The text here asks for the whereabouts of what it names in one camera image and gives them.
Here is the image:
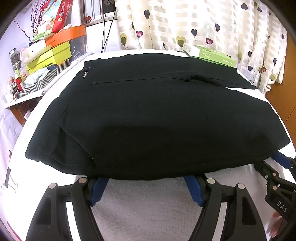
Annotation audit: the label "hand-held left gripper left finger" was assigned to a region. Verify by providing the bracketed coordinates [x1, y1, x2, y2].
[25, 177, 110, 241]

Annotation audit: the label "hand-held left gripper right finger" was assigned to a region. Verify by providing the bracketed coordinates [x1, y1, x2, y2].
[184, 175, 269, 241]

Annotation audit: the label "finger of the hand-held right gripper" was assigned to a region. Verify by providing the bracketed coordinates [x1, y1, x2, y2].
[254, 161, 281, 188]
[273, 151, 296, 169]

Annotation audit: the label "black pants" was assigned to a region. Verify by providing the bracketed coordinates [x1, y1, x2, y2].
[25, 53, 291, 181]

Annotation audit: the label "person's right hand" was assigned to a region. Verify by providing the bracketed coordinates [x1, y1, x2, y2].
[271, 211, 284, 239]

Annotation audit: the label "white bed sheet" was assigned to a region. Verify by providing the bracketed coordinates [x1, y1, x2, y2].
[0, 49, 296, 241]

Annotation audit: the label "wooden wardrobe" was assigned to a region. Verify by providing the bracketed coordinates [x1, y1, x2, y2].
[264, 30, 296, 131]

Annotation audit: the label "crumpled clear plastic bag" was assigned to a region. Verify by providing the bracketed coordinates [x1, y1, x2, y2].
[235, 61, 256, 82]

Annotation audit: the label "wooden side table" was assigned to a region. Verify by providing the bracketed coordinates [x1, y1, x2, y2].
[5, 94, 45, 127]

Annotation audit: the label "black white striped box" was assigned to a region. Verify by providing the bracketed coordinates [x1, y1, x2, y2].
[13, 59, 70, 100]

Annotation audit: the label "green flat box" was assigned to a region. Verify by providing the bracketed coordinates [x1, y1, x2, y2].
[181, 43, 237, 68]

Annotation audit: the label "small bottles group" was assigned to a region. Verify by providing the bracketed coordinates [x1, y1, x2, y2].
[8, 72, 25, 95]

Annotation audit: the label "yellow-green shoe box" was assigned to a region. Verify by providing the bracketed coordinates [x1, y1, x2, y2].
[25, 41, 71, 75]

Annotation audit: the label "white flat box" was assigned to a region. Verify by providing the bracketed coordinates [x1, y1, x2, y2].
[21, 39, 53, 65]

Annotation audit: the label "orange box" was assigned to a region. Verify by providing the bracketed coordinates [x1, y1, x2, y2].
[45, 25, 86, 48]

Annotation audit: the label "heart print curtain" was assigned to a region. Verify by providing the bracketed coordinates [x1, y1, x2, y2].
[115, 0, 289, 93]

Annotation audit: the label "dried twig branches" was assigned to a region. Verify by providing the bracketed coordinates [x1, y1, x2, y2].
[13, 0, 40, 45]

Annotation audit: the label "colourful snack bag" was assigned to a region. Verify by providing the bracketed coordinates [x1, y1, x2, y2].
[32, 0, 75, 42]

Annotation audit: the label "black power cable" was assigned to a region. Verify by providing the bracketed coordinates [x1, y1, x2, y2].
[101, 11, 116, 53]

